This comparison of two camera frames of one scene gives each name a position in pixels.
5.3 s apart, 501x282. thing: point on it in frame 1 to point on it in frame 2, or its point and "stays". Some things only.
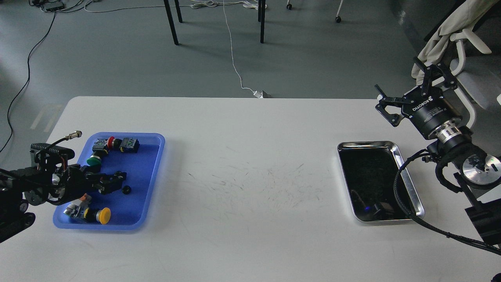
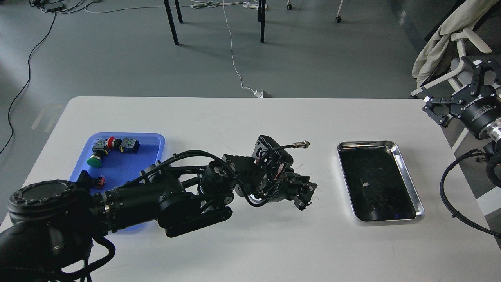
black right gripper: (427, 108) to (477, 106)
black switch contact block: (129, 145) stays
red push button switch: (114, 143) stays
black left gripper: (79, 179) to (291, 183)
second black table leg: (261, 15) stays
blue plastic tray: (128, 210) stays
